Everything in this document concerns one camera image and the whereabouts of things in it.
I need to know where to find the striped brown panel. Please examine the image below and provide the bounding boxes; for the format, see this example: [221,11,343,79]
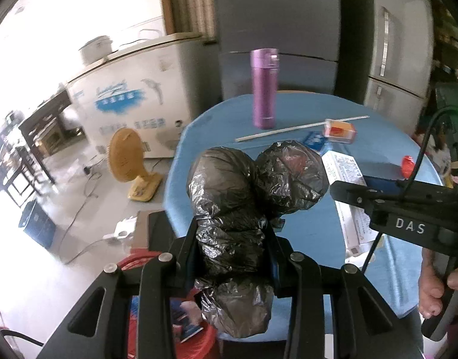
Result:
[159,0,215,42]

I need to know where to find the red plastic basket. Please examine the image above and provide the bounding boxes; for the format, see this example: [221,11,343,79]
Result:
[118,250,223,359]

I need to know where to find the white rice cooker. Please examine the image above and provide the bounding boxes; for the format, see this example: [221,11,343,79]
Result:
[78,36,114,66]

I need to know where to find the grey cabinet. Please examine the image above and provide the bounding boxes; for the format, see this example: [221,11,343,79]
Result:
[212,0,342,101]

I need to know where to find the white plastic stick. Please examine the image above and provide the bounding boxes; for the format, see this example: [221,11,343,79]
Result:
[235,115,370,143]

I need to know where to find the blue toothpaste box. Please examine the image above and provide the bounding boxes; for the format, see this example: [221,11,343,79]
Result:
[303,131,329,156]

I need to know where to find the printed blue packet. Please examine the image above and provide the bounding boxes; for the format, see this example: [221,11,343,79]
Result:
[172,298,205,343]

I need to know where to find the orange and white box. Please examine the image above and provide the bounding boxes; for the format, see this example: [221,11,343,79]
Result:
[324,118,358,144]

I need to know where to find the yellow floor fan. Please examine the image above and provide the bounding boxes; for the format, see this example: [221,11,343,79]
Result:
[108,128,163,202]

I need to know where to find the blue tablecloth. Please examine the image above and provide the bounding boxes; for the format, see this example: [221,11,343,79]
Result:
[163,92,445,342]

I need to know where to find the person's right hand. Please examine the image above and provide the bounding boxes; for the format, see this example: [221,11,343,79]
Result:
[418,249,458,320]

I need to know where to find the black cable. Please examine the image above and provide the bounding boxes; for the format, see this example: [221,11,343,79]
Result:
[0,328,44,347]
[360,107,458,272]

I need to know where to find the floor power cable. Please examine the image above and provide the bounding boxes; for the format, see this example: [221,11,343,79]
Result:
[62,156,118,267]

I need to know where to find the white paper box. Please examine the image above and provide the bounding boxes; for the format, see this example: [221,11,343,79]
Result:
[321,151,382,259]

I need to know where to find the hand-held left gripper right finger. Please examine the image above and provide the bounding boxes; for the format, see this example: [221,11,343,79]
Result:
[264,220,424,359]

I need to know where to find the black plastic bag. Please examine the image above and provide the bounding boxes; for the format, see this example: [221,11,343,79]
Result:
[187,147,276,339]
[256,140,330,218]

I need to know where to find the dark wooden table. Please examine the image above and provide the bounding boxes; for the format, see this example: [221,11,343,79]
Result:
[18,90,86,158]

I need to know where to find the red plastic bag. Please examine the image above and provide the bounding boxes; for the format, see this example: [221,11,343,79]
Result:
[401,155,417,179]

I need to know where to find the shelf with goods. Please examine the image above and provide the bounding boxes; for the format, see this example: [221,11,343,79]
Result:
[431,0,458,83]

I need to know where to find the silver refrigerator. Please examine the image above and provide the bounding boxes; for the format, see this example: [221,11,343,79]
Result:
[364,0,436,116]

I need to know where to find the dark blue waste bin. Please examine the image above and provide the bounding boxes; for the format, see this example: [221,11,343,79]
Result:
[19,199,57,250]

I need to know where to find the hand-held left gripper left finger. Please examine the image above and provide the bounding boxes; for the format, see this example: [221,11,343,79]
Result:
[38,217,205,359]

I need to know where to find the white chest freezer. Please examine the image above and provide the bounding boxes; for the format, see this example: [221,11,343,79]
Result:
[66,32,215,160]

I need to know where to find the white power strip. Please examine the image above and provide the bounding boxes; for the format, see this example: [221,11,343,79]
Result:
[103,217,138,244]

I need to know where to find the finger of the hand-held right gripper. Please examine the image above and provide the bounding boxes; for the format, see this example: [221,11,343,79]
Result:
[358,173,406,195]
[329,180,375,211]

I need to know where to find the purple thermos bottle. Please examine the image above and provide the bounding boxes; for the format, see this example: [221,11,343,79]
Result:
[250,48,279,130]

